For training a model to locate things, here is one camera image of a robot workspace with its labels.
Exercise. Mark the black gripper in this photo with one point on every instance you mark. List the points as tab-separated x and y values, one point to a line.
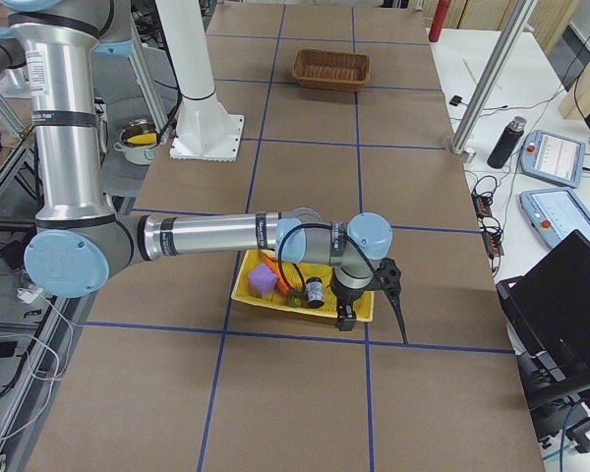
344	299

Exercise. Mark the yellow woven plastic basket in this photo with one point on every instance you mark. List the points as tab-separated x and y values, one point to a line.
276	300

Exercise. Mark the brown wicker basket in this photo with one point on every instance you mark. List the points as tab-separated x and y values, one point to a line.
331	70

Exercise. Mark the small dark labelled jar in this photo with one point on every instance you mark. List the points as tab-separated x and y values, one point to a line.
314	292

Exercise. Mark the orange toy carrot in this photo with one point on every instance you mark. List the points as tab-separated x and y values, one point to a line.
270	261

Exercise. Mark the purple foam cube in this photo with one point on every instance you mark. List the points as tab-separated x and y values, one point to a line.
262	280

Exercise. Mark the black orange power strip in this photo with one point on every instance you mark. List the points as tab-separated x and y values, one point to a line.
490	227

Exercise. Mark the black laptop on stand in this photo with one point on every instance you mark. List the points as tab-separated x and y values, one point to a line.
549	309

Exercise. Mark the lower blue teach pendant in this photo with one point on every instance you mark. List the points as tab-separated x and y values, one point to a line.
555	213

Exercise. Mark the blue teach pendant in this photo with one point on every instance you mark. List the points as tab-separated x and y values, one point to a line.
553	158
555	213

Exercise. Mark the small black square device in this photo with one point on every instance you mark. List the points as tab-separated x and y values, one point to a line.
455	100

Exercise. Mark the black water bottle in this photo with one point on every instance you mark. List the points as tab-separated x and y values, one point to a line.
507	142

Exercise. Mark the upper blue teach pendant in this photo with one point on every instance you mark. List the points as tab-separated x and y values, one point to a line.
553	158

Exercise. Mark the steel pot with corn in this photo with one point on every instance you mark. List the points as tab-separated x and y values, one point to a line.
137	142

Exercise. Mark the red bottle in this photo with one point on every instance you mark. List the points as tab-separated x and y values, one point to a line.
438	20

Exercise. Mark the white power adapter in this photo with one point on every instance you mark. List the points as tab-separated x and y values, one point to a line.
28	295

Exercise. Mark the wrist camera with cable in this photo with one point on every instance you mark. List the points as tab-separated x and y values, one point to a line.
387	280

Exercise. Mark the aluminium frame post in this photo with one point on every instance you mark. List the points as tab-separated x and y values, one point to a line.
505	44

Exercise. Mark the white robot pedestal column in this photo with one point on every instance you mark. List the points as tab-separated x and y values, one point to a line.
205	130

